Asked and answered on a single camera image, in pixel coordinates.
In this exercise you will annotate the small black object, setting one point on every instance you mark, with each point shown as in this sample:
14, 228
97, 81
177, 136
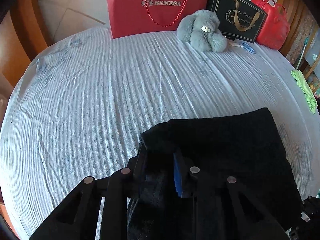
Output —
230, 39

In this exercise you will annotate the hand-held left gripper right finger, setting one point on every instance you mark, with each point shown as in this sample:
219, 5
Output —
177, 177

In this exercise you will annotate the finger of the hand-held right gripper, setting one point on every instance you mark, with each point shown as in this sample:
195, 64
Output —
311, 207

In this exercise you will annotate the grey plush toy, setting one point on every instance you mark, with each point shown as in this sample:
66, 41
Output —
197, 35

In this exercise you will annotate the pale green pole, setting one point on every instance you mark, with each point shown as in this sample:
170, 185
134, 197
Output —
303, 52

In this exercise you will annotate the red paper bag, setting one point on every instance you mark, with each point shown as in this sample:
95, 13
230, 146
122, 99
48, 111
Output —
130, 22

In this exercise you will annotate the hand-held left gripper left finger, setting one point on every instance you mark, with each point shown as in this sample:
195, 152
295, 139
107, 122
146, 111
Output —
136, 170

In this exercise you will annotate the black garment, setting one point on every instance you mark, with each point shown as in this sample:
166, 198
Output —
237, 142

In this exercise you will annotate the light green cloth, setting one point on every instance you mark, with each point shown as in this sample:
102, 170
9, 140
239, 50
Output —
300, 78

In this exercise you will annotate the red plastic carry case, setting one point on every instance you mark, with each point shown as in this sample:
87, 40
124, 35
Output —
272, 32

